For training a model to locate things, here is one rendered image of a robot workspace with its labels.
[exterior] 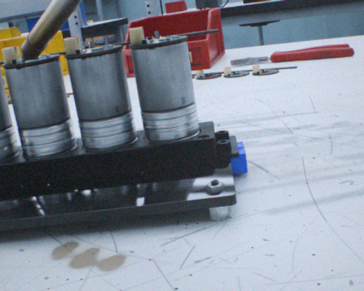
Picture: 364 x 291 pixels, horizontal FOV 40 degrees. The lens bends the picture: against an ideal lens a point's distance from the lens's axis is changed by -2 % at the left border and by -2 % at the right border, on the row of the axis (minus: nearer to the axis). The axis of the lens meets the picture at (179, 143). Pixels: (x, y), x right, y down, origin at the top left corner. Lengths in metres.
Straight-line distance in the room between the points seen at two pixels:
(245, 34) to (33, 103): 4.50
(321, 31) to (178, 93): 4.46
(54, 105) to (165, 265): 0.09
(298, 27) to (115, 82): 4.46
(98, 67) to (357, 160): 0.12
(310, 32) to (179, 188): 4.49
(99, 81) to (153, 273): 0.09
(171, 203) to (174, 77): 0.06
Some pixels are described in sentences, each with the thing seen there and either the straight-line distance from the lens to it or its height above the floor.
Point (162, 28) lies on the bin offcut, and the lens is 0.68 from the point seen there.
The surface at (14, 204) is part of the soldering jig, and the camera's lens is 0.21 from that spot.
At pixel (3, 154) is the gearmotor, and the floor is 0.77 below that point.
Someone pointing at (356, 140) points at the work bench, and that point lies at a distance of 0.26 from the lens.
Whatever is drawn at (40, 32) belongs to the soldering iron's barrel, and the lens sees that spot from 0.20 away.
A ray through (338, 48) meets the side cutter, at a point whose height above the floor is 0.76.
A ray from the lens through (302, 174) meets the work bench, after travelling 0.22.
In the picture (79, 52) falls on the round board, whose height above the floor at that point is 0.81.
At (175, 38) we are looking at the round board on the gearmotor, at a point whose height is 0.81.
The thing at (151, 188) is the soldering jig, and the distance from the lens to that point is 0.19.
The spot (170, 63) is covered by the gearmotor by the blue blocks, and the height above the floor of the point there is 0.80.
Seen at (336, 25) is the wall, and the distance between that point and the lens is 4.66.
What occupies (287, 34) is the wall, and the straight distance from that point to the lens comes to 4.67.
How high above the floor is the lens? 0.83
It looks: 16 degrees down
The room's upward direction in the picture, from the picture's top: 8 degrees counter-clockwise
